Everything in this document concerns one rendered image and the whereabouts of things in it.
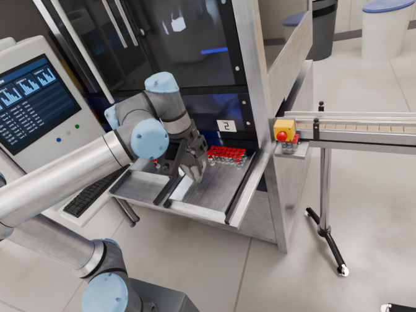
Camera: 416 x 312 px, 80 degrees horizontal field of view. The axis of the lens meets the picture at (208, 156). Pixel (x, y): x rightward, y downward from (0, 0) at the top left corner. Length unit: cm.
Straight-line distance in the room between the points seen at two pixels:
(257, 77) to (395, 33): 312
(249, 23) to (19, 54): 102
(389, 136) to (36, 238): 119
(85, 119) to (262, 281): 144
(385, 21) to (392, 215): 246
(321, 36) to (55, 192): 391
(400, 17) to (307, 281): 314
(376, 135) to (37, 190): 109
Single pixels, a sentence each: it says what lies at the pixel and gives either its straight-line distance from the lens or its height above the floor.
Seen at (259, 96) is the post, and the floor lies 116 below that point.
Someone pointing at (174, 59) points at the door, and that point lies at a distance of 110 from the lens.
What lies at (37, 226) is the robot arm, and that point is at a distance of 77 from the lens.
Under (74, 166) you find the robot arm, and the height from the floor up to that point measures 140.
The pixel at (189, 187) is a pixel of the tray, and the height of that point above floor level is 88.
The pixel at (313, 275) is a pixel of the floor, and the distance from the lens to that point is 178.
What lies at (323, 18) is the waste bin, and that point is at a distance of 405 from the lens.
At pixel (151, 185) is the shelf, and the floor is 88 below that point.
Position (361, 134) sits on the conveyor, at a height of 93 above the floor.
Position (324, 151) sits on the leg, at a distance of 128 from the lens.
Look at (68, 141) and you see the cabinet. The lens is 154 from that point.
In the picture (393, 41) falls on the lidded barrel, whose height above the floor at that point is 22.
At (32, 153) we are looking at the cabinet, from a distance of 147.
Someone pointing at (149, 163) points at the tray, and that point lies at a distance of 134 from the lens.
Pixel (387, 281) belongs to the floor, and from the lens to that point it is 184.
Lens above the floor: 162
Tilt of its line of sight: 37 degrees down
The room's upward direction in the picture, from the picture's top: 20 degrees counter-clockwise
